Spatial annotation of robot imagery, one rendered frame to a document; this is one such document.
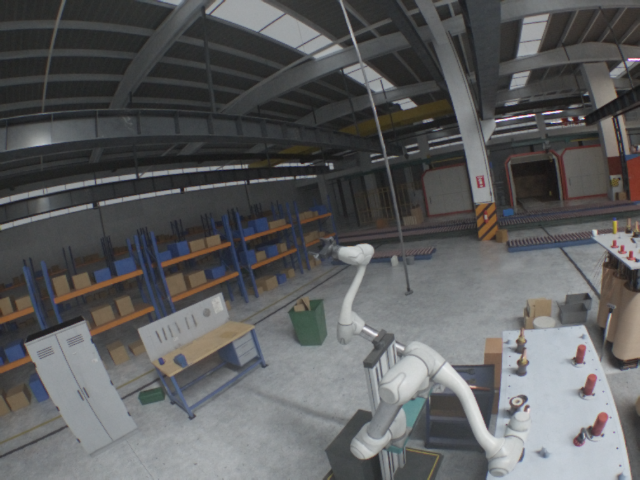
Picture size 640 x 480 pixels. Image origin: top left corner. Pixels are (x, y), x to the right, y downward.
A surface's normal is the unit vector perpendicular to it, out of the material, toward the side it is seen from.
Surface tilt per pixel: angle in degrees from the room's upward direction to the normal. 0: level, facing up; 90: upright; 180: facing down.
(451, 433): 0
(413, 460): 0
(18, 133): 90
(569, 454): 0
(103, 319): 90
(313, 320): 94
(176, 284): 90
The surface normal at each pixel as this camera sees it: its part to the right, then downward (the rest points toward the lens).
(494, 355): -0.55, 0.22
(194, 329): 0.81, -0.09
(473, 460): -0.21, -0.97
